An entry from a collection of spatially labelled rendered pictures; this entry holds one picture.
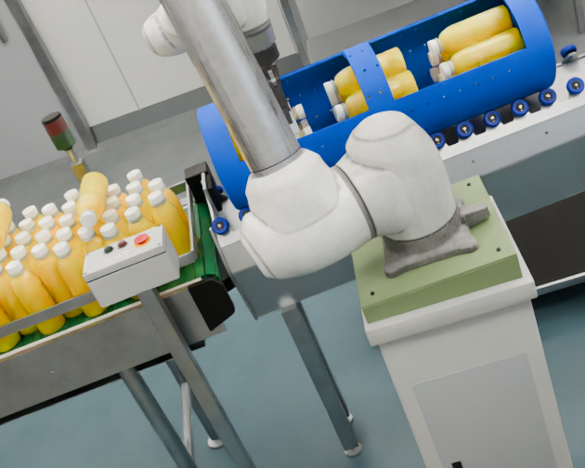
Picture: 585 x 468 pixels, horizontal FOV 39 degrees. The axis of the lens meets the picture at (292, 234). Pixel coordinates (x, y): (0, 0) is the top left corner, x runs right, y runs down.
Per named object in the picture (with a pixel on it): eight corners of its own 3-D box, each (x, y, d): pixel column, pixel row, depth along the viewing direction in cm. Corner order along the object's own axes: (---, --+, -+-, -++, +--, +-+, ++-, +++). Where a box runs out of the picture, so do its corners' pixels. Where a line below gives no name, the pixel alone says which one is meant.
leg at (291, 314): (364, 454, 261) (298, 307, 229) (347, 461, 261) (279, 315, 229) (360, 441, 266) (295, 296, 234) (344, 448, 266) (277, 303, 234)
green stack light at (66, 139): (75, 145, 241) (67, 131, 238) (56, 153, 241) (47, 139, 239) (77, 136, 246) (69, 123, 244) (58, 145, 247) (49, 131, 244)
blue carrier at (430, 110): (565, 101, 204) (544, -7, 190) (241, 229, 208) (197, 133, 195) (522, 69, 229) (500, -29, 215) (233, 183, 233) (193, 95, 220)
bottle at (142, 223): (178, 274, 211) (148, 216, 202) (154, 286, 211) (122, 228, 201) (175, 261, 217) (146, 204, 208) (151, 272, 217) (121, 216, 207)
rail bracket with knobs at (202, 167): (221, 201, 237) (207, 173, 232) (198, 211, 237) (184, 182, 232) (218, 187, 246) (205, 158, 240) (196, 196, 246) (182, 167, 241)
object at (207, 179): (229, 225, 218) (211, 186, 212) (221, 227, 218) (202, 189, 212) (227, 207, 227) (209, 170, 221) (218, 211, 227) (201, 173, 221)
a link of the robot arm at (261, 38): (266, 12, 196) (275, 34, 199) (231, 26, 196) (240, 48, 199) (271, 22, 188) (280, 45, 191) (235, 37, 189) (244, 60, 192)
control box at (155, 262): (180, 278, 190) (162, 243, 185) (101, 308, 191) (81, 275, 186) (179, 256, 199) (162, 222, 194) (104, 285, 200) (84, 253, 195)
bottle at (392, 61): (405, 75, 212) (338, 102, 213) (395, 49, 211) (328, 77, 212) (407, 71, 204) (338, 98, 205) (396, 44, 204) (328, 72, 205)
